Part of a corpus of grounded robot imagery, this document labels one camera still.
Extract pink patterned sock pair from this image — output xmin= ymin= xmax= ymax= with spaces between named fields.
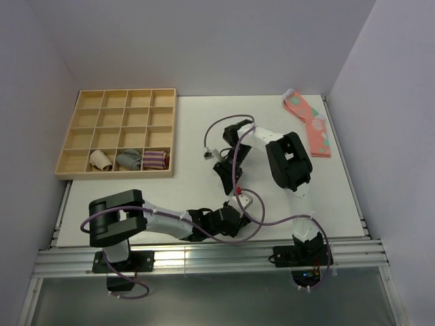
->
xmin=281 ymin=88 xmax=331 ymax=158

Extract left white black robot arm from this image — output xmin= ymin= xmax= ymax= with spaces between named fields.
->
xmin=80 ymin=189 xmax=251 ymax=271

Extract wooden compartment tray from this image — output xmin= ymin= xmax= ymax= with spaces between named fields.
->
xmin=55 ymin=88 xmax=177 ymax=180

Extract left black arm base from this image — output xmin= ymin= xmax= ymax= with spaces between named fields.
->
xmin=92 ymin=251 xmax=155 ymax=292

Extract grey rolled sock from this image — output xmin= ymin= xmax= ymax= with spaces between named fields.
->
xmin=116 ymin=149 xmax=142 ymax=170

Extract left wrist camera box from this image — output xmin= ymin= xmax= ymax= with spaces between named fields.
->
xmin=234 ymin=187 xmax=253 ymax=214

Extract purple striped sock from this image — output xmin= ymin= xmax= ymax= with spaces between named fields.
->
xmin=142 ymin=150 xmax=170 ymax=170

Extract aluminium mounting rail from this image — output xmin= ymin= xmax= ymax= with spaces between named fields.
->
xmin=31 ymin=239 xmax=389 ymax=278

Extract beige rolled sock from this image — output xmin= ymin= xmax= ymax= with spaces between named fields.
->
xmin=89 ymin=149 xmax=113 ymax=172

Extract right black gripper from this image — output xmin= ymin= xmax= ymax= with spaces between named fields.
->
xmin=213 ymin=144 xmax=252 ymax=196

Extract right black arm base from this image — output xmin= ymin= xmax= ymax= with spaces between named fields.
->
xmin=268 ymin=245 xmax=334 ymax=272

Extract purple cable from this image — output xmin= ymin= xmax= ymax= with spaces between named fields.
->
xmin=203 ymin=114 xmax=332 ymax=289
xmin=80 ymin=188 xmax=266 ymax=300

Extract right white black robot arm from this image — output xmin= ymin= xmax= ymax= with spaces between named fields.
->
xmin=212 ymin=115 xmax=332 ymax=265

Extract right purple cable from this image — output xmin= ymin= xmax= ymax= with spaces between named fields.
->
xmin=203 ymin=114 xmax=332 ymax=289

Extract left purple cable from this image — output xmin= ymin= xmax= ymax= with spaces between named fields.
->
xmin=80 ymin=188 xmax=266 ymax=300

